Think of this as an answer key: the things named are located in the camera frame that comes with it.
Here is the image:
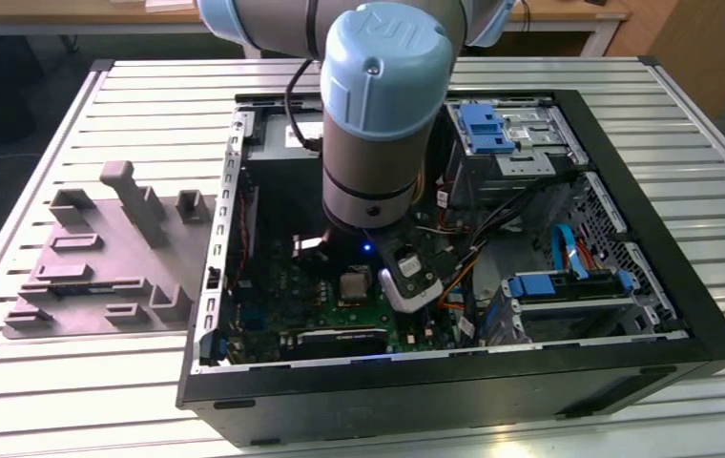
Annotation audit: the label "red data wire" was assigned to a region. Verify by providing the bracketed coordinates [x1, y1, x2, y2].
[580, 238, 612, 271]

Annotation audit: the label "hard disk in blue carrier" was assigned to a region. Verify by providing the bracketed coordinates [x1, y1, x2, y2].
[506, 269, 636, 301]

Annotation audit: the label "grey camera box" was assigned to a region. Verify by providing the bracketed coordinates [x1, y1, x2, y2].
[376, 241, 448, 315]

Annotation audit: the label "empty blue disk carrier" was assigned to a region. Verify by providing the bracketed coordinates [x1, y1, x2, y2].
[456, 102, 508, 155]

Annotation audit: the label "white box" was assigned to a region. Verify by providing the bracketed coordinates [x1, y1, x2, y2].
[144, 0, 199, 13]

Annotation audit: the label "blue expansion slot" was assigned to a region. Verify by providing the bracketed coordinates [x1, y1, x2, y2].
[240, 307, 270, 333]

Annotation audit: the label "green motherboard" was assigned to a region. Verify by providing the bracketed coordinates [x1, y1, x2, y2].
[228, 223, 466, 364]

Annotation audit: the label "black graphics card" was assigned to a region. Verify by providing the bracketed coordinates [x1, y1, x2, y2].
[279, 326, 390, 362]

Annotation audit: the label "orange wire bundle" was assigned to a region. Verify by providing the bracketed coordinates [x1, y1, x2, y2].
[436, 245, 488, 314]

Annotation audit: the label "black cable bundle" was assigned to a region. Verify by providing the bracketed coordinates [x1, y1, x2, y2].
[438, 169, 587, 287]

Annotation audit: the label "black open PC case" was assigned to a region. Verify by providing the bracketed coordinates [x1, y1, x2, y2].
[175, 88, 725, 449]

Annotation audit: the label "metal disk bay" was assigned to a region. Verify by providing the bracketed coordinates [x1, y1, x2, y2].
[483, 266, 686, 345]

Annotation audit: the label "CPU socket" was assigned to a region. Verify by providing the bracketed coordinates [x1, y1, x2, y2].
[334, 274, 376, 310]

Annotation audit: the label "grey plastic parts rack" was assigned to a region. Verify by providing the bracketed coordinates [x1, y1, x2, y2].
[3, 159, 219, 341]

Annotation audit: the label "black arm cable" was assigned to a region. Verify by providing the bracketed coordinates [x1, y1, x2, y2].
[284, 59, 326, 154]

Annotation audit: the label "blue data wire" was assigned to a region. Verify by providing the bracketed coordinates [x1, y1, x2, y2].
[550, 223, 594, 281]

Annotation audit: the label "metal drive cage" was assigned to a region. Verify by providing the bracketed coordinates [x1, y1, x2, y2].
[448, 99, 594, 211]

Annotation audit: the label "wooden desk white legs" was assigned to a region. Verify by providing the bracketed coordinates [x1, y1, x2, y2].
[0, 0, 631, 61]

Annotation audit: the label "thin red wire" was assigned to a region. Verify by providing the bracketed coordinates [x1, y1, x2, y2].
[238, 188, 258, 287]

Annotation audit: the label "RAM stick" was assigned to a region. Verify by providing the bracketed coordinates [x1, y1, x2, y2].
[48, 284, 117, 297]

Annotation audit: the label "wooden cabinet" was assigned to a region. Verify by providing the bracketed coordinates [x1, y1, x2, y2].
[603, 0, 725, 120]

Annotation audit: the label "grey power supply unit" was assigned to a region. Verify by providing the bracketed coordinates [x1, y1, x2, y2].
[244, 113, 327, 233]

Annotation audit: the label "silver CPU green edge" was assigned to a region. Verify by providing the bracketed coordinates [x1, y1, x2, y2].
[339, 270, 372, 305]

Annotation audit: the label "grey white wire bundle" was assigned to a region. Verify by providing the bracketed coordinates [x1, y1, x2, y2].
[416, 222, 474, 236]

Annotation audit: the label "blue port connector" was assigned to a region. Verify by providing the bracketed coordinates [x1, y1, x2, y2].
[210, 333, 232, 366]

